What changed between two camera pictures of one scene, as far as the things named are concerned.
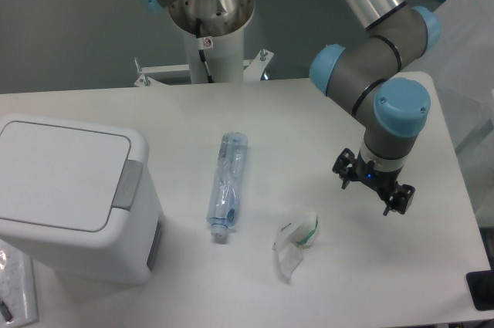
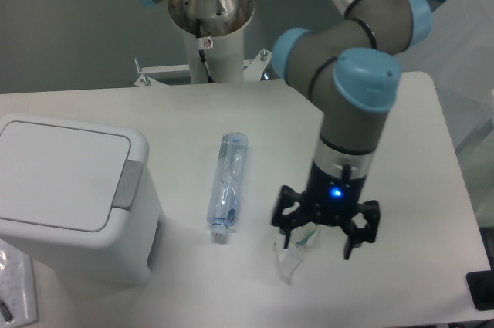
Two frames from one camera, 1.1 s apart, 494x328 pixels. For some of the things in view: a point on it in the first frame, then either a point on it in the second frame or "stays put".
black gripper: [367, 173] to [333, 195]
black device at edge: [481, 286] stays put
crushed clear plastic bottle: [225, 187] stays put
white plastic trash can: [82, 197] stays put
